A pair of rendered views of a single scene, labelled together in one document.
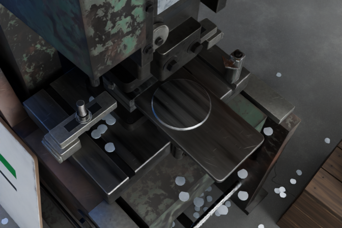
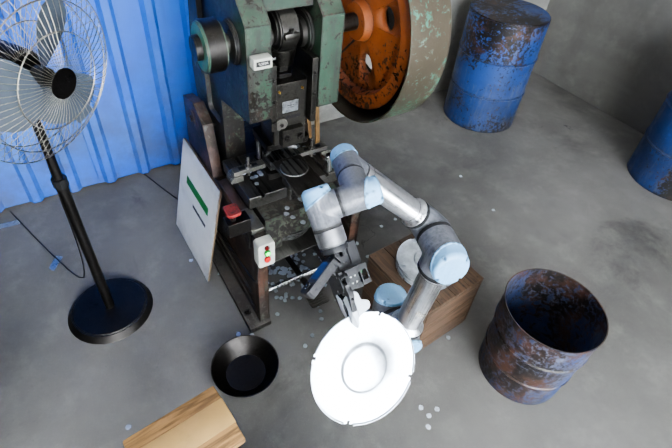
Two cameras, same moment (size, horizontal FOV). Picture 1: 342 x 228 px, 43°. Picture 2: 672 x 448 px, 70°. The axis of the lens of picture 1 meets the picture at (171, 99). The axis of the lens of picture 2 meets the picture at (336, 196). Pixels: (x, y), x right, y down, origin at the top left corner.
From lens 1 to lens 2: 1.31 m
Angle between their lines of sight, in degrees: 18
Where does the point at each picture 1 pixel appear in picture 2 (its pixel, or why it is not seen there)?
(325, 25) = (440, 197)
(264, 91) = not seen: hidden behind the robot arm
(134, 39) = (267, 113)
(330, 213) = (381, 271)
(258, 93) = not seen: hidden behind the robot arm
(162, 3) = (284, 109)
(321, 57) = not seen: hidden behind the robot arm
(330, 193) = (383, 260)
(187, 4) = (297, 115)
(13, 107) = (217, 167)
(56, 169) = (229, 194)
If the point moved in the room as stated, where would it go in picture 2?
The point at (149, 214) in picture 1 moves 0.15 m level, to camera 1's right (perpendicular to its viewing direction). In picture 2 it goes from (266, 216) to (300, 225)
